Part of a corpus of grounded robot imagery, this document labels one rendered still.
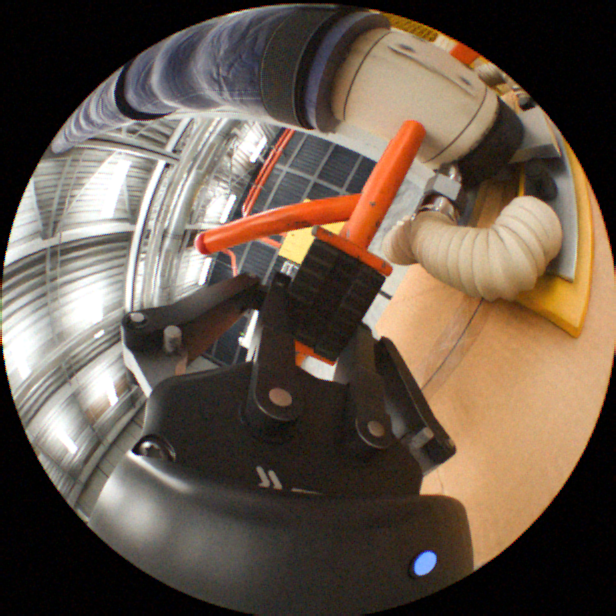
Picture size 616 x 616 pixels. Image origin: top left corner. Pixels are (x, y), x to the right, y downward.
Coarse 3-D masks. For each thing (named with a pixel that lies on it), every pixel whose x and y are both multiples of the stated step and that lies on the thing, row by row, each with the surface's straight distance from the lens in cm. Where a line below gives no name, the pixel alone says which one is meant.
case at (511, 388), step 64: (512, 192) 28; (384, 320) 36; (448, 320) 23; (512, 320) 18; (448, 384) 20; (512, 384) 16; (576, 384) 15; (512, 448) 15; (576, 448) 15; (512, 512) 15
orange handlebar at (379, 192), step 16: (464, 48) 26; (400, 128) 20; (416, 128) 19; (400, 144) 18; (416, 144) 18; (384, 160) 17; (400, 160) 17; (384, 176) 16; (400, 176) 16; (368, 192) 16; (384, 192) 15; (368, 208) 15; (384, 208) 15; (352, 224) 15; (368, 224) 15; (352, 240) 15; (368, 240) 15
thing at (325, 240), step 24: (336, 240) 13; (312, 264) 13; (336, 264) 14; (360, 264) 14; (384, 264) 14; (288, 288) 13; (312, 288) 13; (336, 288) 14; (360, 288) 13; (288, 312) 14; (312, 312) 14; (336, 312) 13; (360, 312) 14; (312, 336) 15; (336, 336) 14; (336, 360) 16
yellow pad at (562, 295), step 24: (528, 168) 20; (552, 168) 23; (576, 168) 23; (528, 192) 22; (552, 192) 19; (576, 192) 20; (576, 216) 18; (576, 240) 17; (552, 264) 16; (576, 264) 16; (552, 288) 16; (576, 288) 15; (552, 312) 15; (576, 312) 15; (576, 336) 15
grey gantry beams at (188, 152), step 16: (208, 128) 289; (192, 144) 276; (176, 176) 271; (176, 192) 279; (160, 208) 282; (160, 224) 277; (160, 240) 288; (144, 272) 304; (144, 288) 316; (144, 304) 316; (112, 320) 297; (80, 336) 281; (64, 352) 267; (48, 368) 265; (32, 384) 266; (16, 400) 271
